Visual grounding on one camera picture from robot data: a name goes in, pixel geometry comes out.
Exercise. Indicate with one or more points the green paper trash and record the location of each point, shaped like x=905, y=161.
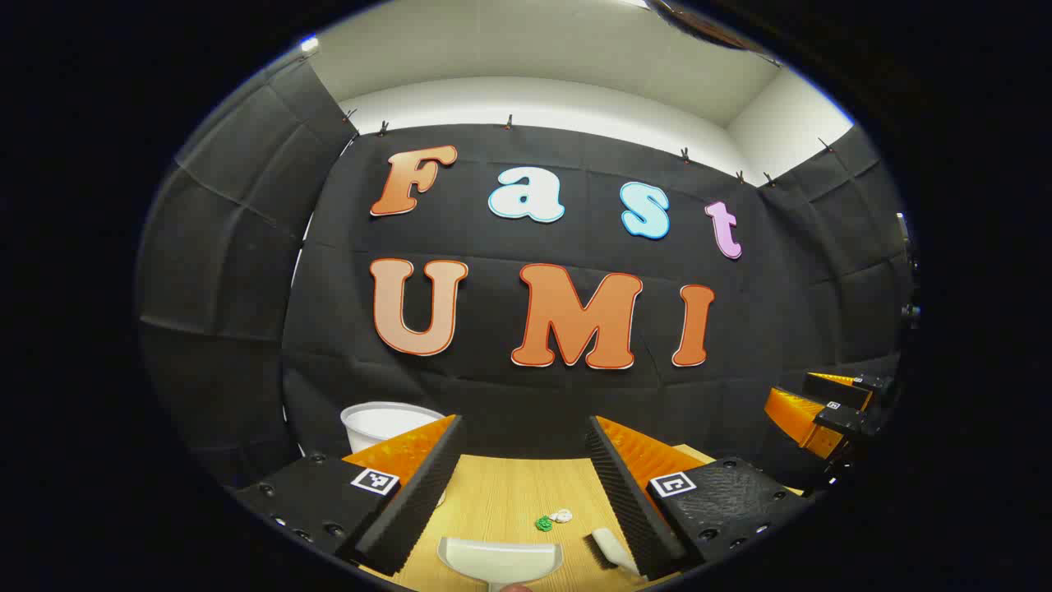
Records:
x=544, y=524

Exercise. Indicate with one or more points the wooden desktop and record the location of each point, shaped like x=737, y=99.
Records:
x=509, y=493

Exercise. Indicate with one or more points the white paper trash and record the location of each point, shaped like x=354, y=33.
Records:
x=563, y=516

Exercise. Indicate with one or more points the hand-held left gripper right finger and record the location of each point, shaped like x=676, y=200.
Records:
x=629, y=510

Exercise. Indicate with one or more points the white ribbed garbage bin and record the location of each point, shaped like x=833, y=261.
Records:
x=386, y=423

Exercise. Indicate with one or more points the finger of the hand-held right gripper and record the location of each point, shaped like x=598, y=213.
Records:
x=838, y=393
x=846, y=419

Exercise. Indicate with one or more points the small white wall device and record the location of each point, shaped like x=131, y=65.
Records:
x=309, y=43

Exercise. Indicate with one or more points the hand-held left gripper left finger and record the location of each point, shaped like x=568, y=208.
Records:
x=411, y=501

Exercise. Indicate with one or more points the small white broom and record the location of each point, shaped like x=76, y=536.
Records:
x=612, y=547

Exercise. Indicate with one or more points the dark ceiling fixture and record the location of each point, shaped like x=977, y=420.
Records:
x=699, y=25

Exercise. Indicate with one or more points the grey plastic dustpan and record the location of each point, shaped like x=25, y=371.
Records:
x=501, y=559

